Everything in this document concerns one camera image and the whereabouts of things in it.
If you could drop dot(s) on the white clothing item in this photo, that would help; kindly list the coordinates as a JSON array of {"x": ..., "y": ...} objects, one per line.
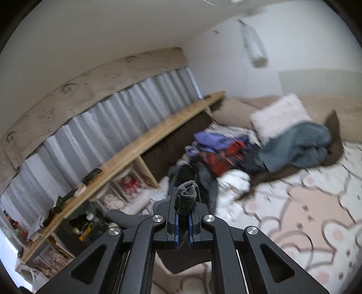
[{"x": 234, "y": 183}]

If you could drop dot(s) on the beige printed wall hanging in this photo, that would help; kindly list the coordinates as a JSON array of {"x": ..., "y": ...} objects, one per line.
[{"x": 70, "y": 93}]

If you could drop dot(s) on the long wooden shelf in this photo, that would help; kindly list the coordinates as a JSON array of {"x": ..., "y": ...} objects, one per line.
[{"x": 110, "y": 166}]

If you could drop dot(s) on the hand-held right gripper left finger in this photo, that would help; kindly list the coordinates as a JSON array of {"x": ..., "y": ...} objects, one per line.
[{"x": 176, "y": 229}]

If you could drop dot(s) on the pile of mixed clothes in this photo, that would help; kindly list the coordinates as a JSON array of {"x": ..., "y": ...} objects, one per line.
[{"x": 219, "y": 151}]

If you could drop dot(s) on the white fluffy pillow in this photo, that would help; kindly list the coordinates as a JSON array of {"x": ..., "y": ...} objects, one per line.
[{"x": 278, "y": 118}]

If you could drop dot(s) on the beige sofa backrest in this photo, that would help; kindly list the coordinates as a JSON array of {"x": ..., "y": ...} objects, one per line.
[{"x": 282, "y": 110}]

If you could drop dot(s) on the grey curtain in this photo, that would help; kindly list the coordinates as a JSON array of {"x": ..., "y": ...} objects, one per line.
[{"x": 99, "y": 124}]

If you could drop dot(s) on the hanging clear plastic bag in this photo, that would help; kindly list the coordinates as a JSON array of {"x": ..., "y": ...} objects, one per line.
[{"x": 253, "y": 45}]

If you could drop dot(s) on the dark grey garment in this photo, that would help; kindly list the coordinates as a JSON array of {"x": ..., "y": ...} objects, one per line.
[{"x": 185, "y": 198}]

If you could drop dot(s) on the black remote control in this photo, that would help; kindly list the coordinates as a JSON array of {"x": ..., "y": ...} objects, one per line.
[{"x": 91, "y": 175}]

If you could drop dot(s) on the blue-grey blanket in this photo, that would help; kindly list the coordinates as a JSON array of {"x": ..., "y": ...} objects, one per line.
[{"x": 294, "y": 147}]

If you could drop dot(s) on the red floral storage box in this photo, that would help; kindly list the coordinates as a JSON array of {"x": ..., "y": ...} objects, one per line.
[{"x": 130, "y": 183}]

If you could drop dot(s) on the brown cushion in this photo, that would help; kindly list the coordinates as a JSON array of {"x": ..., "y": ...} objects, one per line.
[{"x": 333, "y": 144}]

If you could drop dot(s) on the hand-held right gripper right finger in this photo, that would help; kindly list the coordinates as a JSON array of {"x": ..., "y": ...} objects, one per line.
[{"x": 191, "y": 229}]

